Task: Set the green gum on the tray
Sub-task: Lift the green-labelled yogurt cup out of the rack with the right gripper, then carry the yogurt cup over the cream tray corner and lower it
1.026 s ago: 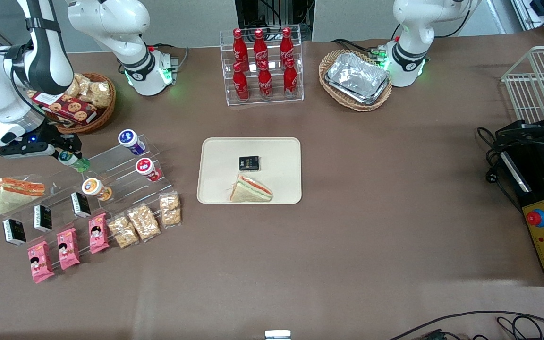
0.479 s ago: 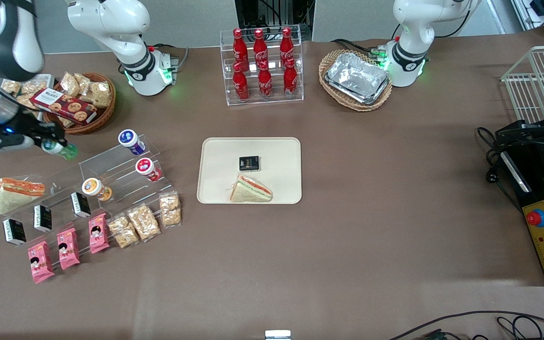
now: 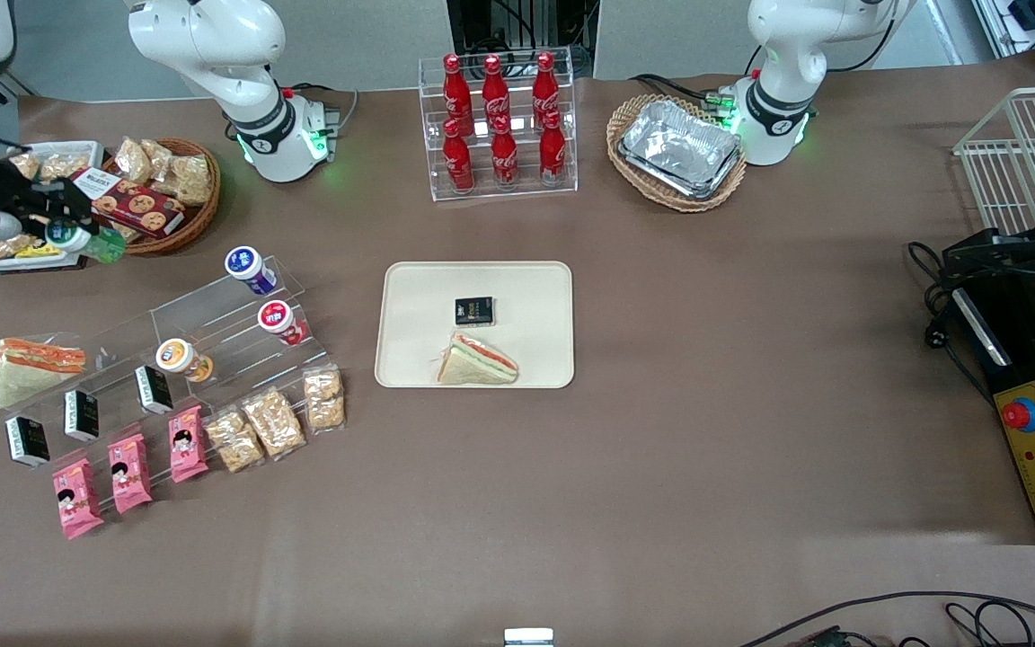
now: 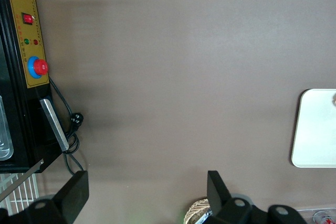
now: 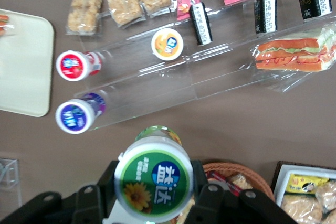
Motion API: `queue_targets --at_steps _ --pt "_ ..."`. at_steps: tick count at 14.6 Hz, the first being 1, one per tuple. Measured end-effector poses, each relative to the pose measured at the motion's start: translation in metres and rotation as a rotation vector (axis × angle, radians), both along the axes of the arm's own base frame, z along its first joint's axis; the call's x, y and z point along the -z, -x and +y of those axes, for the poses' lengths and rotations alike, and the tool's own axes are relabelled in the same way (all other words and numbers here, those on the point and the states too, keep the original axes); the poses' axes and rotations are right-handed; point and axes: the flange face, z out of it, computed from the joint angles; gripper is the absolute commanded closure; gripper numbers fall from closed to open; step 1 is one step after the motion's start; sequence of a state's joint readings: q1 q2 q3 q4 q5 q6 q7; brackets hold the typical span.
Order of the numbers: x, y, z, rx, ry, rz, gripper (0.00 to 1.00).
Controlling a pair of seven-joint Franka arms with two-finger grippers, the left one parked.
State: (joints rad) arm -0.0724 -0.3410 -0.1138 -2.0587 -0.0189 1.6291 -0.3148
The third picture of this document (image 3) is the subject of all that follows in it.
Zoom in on red cola bottle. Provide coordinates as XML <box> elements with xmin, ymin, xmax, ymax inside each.
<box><xmin>538</xmin><ymin>110</ymin><xmax>567</xmax><ymax>187</ymax></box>
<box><xmin>531</xmin><ymin>51</ymin><xmax>562</xmax><ymax>129</ymax></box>
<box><xmin>482</xmin><ymin>54</ymin><xmax>511</xmax><ymax>134</ymax></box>
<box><xmin>443</xmin><ymin>54</ymin><xmax>473</xmax><ymax>136</ymax></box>
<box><xmin>443</xmin><ymin>119</ymin><xmax>475</xmax><ymax>194</ymax></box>
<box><xmin>491</xmin><ymin>117</ymin><xmax>518</xmax><ymax>190</ymax></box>

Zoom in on dark red cookie box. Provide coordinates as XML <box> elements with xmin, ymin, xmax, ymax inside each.
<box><xmin>71</xmin><ymin>168</ymin><xmax>186</xmax><ymax>239</ymax></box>

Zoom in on black cables at arm base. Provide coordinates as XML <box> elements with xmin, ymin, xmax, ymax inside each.
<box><xmin>630</xmin><ymin>72</ymin><xmax>756</xmax><ymax>120</ymax></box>

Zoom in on large wrapped triangle sandwich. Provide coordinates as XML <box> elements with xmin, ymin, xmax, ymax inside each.
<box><xmin>0</xmin><ymin>337</ymin><xmax>87</xmax><ymax>410</ymax></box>

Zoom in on black and white small box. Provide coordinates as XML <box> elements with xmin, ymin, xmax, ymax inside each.
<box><xmin>64</xmin><ymin>389</ymin><xmax>101</xmax><ymax>443</ymax></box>
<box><xmin>5</xmin><ymin>416</ymin><xmax>51</xmax><ymax>468</ymax></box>
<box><xmin>135</xmin><ymin>365</ymin><xmax>174</xmax><ymax>416</ymax></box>

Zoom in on small wrapped triangle sandwich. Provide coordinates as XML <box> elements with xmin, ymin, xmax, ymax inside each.
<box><xmin>435</xmin><ymin>331</ymin><xmax>519</xmax><ymax>386</ymax></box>

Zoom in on oval wicker basket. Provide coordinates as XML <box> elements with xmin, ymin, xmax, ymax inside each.
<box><xmin>606</xmin><ymin>94</ymin><xmax>748</xmax><ymax>213</ymax></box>

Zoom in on beige plastic tray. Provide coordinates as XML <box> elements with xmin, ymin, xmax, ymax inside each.
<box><xmin>375</xmin><ymin>261</ymin><xmax>575</xmax><ymax>389</ymax></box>

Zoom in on white wire basket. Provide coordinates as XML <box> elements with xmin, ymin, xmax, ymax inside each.
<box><xmin>953</xmin><ymin>85</ymin><xmax>1035</xmax><ymax>236</ymax></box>

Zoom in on black control box yellow panel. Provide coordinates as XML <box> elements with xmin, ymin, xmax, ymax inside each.
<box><xmin>944</xmin><ymin>229</ymin><xmax>1035</xmax><ymax>546</ymax></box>

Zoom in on grey cable at arm base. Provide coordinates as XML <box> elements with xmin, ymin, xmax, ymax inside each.
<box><xmin>279</xmin><ymin>83</ymin><xmax>362</xmax><ymax>163</ymax></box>

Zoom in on stacked aluminium foil trays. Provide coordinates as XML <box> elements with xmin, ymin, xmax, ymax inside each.
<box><xmin>618</xmin><ymin>99</ymin><xmax>743</xmax><ymax>200</ymax></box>

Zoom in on black power cable with plug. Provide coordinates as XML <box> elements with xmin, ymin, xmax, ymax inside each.
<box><xmin>907</xmin><ymin>241</ymin><xmax>996</xmax><ymax>407</ymax></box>

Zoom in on blue gum bottle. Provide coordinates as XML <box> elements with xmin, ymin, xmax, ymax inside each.
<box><xmin>224</xmin><ymin>245</ymin><xmax>279</xmax><ymax>296</ymax></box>

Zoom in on black floor cables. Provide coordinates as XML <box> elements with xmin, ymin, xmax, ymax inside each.
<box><xmin>738</xmin><ymin>590</ymin><xmax>1035</xmax><ymax>647</ymax></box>

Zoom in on round brown wicker basket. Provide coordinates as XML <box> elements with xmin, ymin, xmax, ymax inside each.
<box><xmin>91</xmin><ymin>137</ymin><xmax>222</xmax><ymax>257</ymax></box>

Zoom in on pink snack packet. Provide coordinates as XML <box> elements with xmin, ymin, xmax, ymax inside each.
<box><xmin>52</xmin><ymin>458</ymin><xmax>106</xmax><ymax>540</ymax></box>
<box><xmin>167</xmin><ymin>405</ymin><xmax>210</xmax><ymax>484</ymax></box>
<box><xmin>108</xmin><ymin>433</ymin><xmax>154</xmax><ymax>515</ymax></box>

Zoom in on clear acrylic tiered display stand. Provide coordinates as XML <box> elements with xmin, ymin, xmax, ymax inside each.
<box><xmin>0</xmin><ymin>256</ymin><xmax>343</xmax><ymax>473</ymax></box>

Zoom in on red gum bottle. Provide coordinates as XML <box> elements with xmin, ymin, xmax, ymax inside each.
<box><xmin>257</xmin><ymin>300</ymin><xmax>310</xmax><ymax>348</ymax></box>

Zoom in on clear acrylic bottle rack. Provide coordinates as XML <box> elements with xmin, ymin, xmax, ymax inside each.
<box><xmin>419</xmin><ymin>47</ymin><xmax>579</xmax><ymax>202</ymax></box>

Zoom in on green gum bottle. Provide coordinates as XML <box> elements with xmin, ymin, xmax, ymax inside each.
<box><xmin>45</xmin><ymin>220</ymin><xmax>127</xmax><ymax>264</ymax></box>

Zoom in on metal shelf frame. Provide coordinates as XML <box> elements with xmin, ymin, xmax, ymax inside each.
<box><xmin>971</xmin><ymin>0</ymin><xmax>1035</xmax><ymax>75</ymax></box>

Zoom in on black equipment rack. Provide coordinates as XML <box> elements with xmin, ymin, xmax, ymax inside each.
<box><xmin>446</xmin><ymin>0</ymin><xmax>599</xmax><ymax>80</ymax></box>

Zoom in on white rectangular tray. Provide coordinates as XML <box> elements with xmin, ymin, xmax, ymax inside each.
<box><xmin>0</xmin><ymin>141</ymin><xmax>105</xmax><ymax>270</ymax></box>

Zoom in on orange gum bottle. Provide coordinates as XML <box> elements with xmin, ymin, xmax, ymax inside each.
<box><xmin>155</xmin><ymin>338</ymin><xmax>213</xmax><ymax>384</ymax></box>

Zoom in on black flat board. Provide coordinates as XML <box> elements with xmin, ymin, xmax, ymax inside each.
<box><xmin>0</xmin><ymin>256</ymin><xmax>89</xmax><ymax>276</ymax></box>

